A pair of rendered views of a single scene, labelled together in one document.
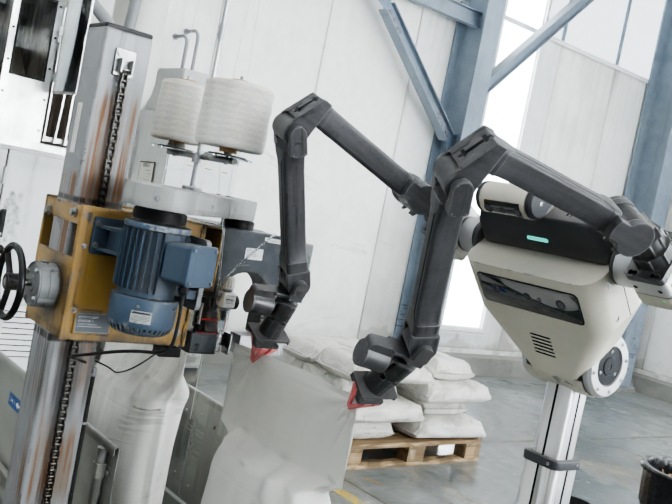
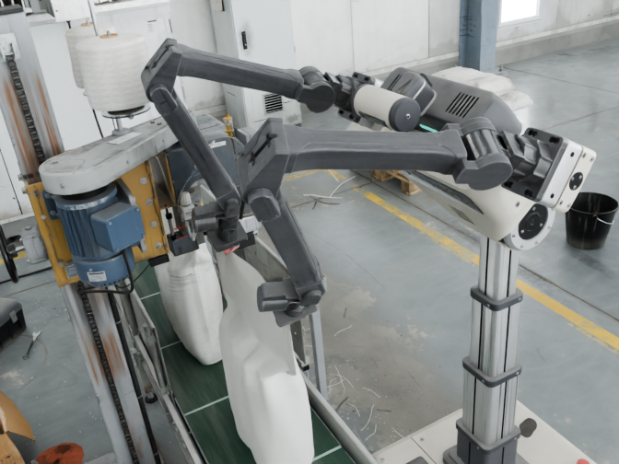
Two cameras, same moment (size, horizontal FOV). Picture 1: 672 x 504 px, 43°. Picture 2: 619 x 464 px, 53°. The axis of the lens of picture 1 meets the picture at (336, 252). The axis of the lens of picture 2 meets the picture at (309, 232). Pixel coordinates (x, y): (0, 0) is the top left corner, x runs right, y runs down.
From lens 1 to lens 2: 0.93 m
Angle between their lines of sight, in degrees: 28
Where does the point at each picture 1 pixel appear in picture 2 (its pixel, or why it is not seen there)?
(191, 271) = (114, 239)
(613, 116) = not seen: outside the picture
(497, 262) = not seen: hidden behind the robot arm
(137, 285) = (84, 252)
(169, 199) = (73, 183)
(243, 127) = (119, 89)
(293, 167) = (174, 118)
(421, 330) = (300, 283)
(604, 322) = (502, 212)
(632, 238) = (484, 176)
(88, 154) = (16, 138)
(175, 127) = not seen: hidden behind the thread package
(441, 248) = (278, 232)
